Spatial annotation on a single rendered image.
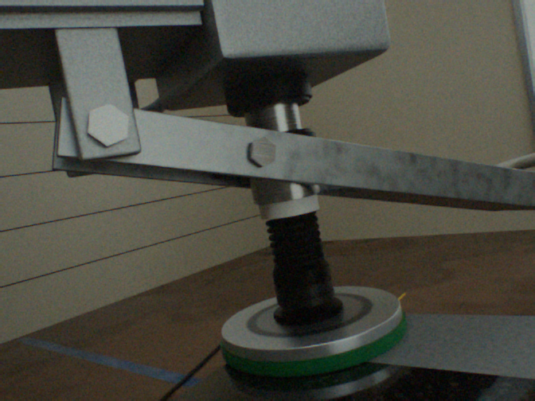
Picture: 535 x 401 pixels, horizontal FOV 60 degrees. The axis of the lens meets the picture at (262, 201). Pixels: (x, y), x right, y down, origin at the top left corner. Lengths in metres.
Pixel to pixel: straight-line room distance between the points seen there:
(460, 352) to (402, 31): 5.48
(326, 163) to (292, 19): 0.15
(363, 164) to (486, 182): 0.20
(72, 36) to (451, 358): 0.43
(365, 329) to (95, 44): 0.36
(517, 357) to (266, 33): 0.36
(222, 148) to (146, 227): 5.18
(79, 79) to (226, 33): 0.13
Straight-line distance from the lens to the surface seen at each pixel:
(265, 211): 0.53
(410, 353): 0.50
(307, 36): 0.46
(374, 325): 0.50
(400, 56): 5.85
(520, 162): 1.20
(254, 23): 0.44
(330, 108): 6.27
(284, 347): 0.48
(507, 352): 0.49
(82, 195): 5.27
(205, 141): 0.45
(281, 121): 0.52
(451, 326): 0.56
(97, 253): 5.30
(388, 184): 0.56
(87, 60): 0.41
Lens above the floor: 1.05
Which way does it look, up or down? 3 degrees down
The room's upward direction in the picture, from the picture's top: 11 degrees counter-clockwise
